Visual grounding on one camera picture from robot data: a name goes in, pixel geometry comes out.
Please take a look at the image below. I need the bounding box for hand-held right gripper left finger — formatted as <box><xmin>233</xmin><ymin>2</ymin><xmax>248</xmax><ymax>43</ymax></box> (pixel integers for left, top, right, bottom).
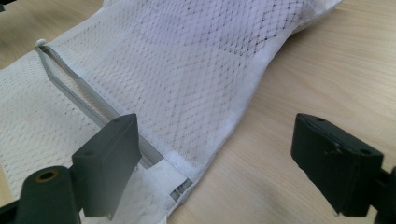
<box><xmin>71</xmin><ymin>113</ymin><xmax>143</xmax><ymax>221</ymax></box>

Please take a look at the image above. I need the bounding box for white mesh laundry bag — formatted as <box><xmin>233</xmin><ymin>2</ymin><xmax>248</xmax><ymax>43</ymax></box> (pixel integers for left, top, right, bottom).
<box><xmin>0</xmin><ymin>0</ymin><xmax>344</xmax><ymax>224</ymax></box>

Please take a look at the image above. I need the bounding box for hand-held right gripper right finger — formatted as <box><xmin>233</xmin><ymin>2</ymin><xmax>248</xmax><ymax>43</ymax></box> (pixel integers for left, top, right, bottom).
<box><xmin>290</xmin><ymin>112</ymin><xmax>385</xmax><ymax>217</ymax></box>

